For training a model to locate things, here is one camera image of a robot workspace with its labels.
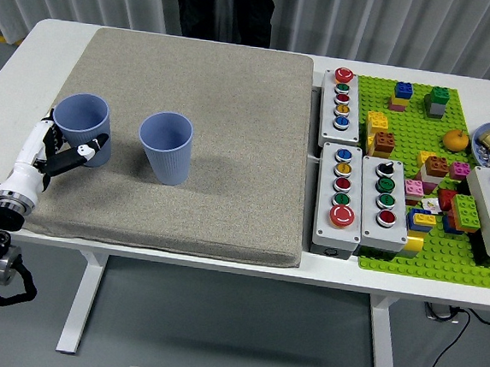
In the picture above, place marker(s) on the grey selector switch control box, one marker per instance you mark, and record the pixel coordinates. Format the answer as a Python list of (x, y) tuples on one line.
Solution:
[(486, 222), (370, 229)]

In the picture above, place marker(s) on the grey five-button control box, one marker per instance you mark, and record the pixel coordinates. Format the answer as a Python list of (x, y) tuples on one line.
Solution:
[(352, 130), (323, 216)]

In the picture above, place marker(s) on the magenta toy brick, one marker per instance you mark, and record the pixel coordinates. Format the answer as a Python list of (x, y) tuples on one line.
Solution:
[(459, 170)]

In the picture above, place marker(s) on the brown toy brick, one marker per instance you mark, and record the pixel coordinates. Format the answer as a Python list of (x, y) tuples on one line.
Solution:
[(437, 166), (383, 142)]

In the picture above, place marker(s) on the grey power adapter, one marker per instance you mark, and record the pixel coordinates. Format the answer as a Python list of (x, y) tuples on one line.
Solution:
[(437, 312)]

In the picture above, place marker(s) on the orange fruit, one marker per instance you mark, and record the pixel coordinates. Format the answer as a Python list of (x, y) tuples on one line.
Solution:
[(454, 141)]

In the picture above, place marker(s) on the grey-brown fabric mat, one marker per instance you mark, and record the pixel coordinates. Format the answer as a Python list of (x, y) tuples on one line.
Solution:
[(231, 148)]

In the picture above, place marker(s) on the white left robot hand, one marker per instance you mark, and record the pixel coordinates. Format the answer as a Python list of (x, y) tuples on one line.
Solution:
[(25, 173)]

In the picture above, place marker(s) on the grey toy brick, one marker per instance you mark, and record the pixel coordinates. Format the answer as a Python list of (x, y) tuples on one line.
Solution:
[(437, 110)]

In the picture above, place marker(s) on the white table leg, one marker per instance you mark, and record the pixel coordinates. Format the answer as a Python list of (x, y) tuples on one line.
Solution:
[(380, 354), (82, 306)]

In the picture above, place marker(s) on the green studded baseplate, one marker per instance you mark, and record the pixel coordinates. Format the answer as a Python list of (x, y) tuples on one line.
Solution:
[(408, 133)]

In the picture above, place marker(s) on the person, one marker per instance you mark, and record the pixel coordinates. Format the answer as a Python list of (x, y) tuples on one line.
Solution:
[(196, 7)]

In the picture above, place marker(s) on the blue toy brick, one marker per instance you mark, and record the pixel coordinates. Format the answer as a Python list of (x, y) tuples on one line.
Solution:
[(447, 227), (403, 90), (410, 217)]

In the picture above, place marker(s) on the blue ribbed plastic cup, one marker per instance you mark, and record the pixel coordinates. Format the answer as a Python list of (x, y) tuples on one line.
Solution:
[(169, 164), (83, 113)]

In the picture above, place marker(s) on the white toy brick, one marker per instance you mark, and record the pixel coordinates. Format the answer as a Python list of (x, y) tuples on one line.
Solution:
[(429, 177)]

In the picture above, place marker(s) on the large green toy brick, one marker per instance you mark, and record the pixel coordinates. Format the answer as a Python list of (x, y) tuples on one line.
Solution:
[(465, 211)]

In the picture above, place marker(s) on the white printed toy tile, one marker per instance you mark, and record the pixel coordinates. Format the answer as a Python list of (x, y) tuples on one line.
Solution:
[(430, 204)]

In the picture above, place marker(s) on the dark red toy brick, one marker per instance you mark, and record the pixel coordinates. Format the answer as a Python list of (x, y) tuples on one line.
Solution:
[(411, 200)]

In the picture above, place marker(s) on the yellow toy brick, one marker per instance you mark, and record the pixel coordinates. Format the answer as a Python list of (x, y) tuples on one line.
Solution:
[(423, 158), (412, 243), (424, 219), (377, 121), (400, 102)]

